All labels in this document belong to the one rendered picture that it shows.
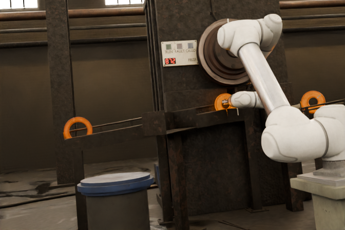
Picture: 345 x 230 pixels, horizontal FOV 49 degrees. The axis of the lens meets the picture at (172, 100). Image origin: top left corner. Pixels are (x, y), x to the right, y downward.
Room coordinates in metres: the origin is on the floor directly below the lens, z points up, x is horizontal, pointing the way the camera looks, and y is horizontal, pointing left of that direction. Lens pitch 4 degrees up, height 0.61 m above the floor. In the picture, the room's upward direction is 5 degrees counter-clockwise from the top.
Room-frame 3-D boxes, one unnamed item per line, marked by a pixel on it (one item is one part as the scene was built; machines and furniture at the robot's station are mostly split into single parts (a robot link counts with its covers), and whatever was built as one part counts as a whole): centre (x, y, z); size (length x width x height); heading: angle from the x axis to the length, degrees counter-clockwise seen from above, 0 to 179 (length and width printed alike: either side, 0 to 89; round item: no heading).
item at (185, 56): (2.70, -0.09, 1.15); 0.26 x 0.02 x 0.18; 99
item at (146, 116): (2.27, 0.03, 0.36); 0.26 x 0.20 x 0.72; 134
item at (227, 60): (2.55, -0.45, 1.11); 0.28 x 0.06 x 0.28; 99
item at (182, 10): (3.07, -0.37, 0.88); 1.08 x 0.73 x 1.76; 99
